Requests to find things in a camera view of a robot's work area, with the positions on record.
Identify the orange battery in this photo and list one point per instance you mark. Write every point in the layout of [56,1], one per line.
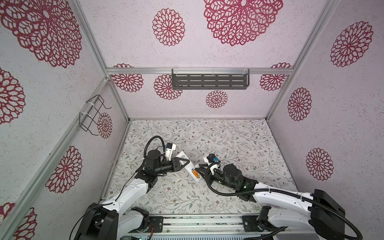
[196,175]

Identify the black wire wall rack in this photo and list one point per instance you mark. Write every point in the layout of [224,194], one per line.
[90,117]

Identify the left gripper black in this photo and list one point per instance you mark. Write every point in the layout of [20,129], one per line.
[179,163]

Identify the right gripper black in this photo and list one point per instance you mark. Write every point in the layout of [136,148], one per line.
[214,175]

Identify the dark grey wall shelf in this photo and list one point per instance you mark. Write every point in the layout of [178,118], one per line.
[210,81]

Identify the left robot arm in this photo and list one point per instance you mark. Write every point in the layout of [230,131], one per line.
[116,217]

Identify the white remote control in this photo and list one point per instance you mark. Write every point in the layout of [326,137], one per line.
[190,166]

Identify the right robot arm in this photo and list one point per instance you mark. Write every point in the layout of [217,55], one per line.
[282,209]

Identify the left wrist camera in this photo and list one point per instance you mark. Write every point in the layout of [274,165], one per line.
[170,147]

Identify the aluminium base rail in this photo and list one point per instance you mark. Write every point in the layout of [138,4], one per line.
[231,225]

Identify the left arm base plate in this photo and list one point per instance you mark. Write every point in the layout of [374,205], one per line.
[151,225]

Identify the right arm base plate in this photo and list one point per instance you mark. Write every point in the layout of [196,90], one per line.
[253,223]

